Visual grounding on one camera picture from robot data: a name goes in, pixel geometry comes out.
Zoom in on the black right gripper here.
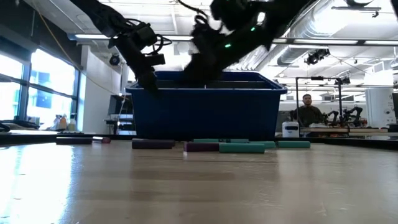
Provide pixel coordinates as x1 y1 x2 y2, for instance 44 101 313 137
183 21 249 85

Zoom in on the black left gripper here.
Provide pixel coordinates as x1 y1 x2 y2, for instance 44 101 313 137
108 32 166 94

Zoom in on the blue plastic bin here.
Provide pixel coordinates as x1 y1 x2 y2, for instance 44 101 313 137
126 70 289 141

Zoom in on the black monitor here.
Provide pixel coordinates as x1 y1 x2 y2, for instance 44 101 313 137
108 95 134 116

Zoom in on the large glass window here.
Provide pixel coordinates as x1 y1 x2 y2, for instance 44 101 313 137
0 46 82 131

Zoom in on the white ribbed appliance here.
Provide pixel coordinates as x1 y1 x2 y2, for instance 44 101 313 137
282 121 300 139

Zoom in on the person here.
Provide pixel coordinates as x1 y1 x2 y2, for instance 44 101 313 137
291 93 326 128

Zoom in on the black keyboard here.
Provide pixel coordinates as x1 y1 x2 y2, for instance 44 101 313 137
0 119 40 133

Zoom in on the background wooden table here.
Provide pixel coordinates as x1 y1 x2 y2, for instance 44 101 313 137
300 126 389 138

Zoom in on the white cabinet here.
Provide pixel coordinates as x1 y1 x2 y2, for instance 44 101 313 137
364 86 396 128

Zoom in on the black ceiling camera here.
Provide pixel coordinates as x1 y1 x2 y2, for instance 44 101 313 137
305 49 331 65
108 52 122 67

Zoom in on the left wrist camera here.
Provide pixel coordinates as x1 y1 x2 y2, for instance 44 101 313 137
130 23 159 49

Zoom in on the yellow hanging cable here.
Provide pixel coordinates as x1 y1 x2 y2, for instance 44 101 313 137
30 0 119 96

